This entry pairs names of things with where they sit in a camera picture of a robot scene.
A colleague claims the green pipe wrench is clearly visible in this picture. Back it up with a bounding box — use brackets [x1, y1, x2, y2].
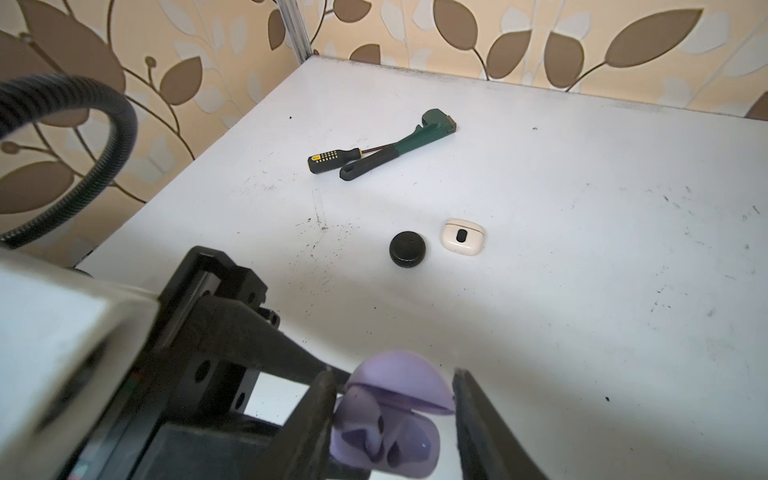
[339, 109, 457, 181]

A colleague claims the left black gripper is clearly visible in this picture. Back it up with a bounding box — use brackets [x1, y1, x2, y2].
[56, 246, 350, 479]

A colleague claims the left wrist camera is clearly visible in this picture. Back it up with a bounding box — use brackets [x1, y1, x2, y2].
[1, 249, 159, 479]

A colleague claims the purple round charging case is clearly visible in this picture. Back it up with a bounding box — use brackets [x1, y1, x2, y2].
[330, 350, 456, 479]

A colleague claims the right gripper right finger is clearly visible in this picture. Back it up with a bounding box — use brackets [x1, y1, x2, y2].
[452, 369, 547, 480]

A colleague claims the black yellow screwdriver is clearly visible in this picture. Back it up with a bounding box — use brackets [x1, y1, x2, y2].
[307, 145, 386, 174]

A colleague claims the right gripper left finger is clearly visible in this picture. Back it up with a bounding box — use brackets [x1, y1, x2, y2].
[249, 367, 337, 479]

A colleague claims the cream earbud charging case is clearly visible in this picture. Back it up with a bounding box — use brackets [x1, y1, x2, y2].
[440, 219, 486, 256]

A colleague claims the black round charging case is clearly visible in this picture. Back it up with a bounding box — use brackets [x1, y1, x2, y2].
[389, 231, 426, 268]

